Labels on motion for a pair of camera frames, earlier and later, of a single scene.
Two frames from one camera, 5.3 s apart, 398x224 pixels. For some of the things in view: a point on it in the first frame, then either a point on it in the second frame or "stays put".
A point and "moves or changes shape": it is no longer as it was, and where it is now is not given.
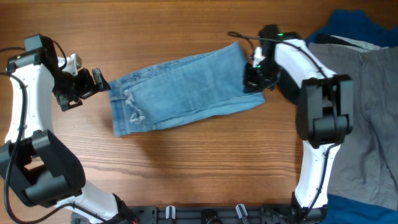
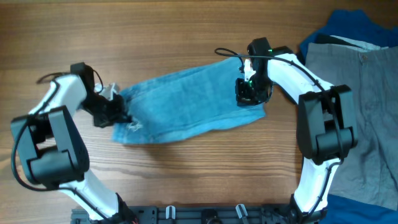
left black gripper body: x=69 y=87 -> x=104 y=111
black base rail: x=206 y=214 stays put
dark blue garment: x=357 y=27 stays put
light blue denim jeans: x=163 y=93 moves or changes shape
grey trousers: x=365 y=165 stays put
